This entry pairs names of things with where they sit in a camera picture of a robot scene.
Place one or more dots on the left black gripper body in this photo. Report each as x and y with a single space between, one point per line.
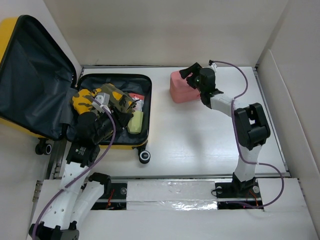
106 124

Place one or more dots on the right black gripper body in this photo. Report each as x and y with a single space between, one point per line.
195 83

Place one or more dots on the pale yellow-green mug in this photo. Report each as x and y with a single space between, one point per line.
135 124

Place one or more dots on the clear plastic bag red label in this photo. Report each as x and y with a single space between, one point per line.
139 101

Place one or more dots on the pink cosmetic case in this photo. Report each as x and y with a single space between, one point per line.
180 91

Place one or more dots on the camouflage garment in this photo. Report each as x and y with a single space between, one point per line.
119 100

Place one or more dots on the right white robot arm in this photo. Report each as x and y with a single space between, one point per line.
250 125

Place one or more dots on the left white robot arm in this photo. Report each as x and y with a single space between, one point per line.
79 189

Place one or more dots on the yellow hard-shell suitcase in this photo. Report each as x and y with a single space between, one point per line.
38 81

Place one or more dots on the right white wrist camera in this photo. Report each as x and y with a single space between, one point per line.
213 65

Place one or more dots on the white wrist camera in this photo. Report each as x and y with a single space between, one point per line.
101 102
213 65

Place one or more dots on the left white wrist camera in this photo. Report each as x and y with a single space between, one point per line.
101 102

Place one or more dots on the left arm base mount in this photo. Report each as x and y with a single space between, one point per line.
114 196

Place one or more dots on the metal rail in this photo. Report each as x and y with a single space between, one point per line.
179 177

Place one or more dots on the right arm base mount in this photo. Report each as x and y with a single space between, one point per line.
238 194

